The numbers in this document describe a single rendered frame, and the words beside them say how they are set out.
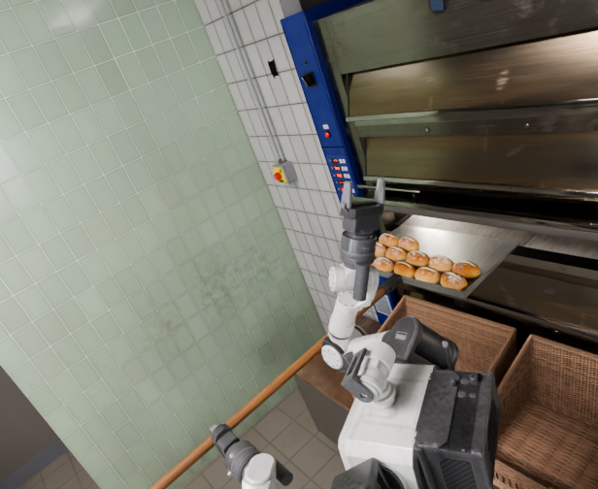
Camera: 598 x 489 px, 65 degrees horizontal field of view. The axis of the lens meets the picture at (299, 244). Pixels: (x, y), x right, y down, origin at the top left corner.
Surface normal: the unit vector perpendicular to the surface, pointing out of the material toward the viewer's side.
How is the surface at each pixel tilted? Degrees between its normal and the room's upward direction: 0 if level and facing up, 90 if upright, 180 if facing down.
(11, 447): 90
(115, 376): 90
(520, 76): 70
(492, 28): 90
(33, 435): 90
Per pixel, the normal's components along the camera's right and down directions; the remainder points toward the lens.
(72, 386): 0.59, 0.16
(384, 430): -0.33, -0.84
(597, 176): -0.81, 0.18
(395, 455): -0.51, -0.29
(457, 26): -0.74, 0.51
